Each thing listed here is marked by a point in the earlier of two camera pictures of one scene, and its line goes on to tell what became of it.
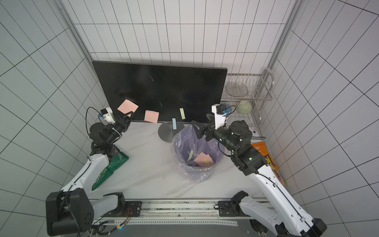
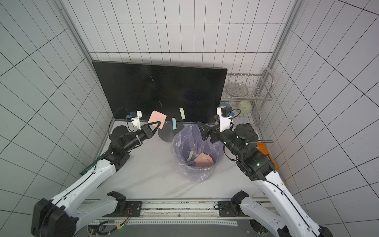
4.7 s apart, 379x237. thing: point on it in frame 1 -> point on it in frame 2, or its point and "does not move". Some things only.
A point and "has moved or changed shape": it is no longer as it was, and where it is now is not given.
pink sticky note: x=127 y=106 -> x=203 y=160
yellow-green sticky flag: x=182 y=113 does not move
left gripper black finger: x=121 y=118 -> x=158 y=122
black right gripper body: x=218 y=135 does not move
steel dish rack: x=243 y=93 does not move
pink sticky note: x=151 y=116 has moved or changed shape
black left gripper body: x=120 y=126 -> x=143 y=134
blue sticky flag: x=174 y=124 does not move
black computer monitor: x=178 y=93 does not move
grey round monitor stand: x=166 y=132 does not move
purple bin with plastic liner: x=196 y=159 does not move
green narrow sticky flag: x=190 y=155 does not move
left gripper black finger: x=128 y=119 -> x=153 y=132
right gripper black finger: x=210 y=118 -> x=217 y=118
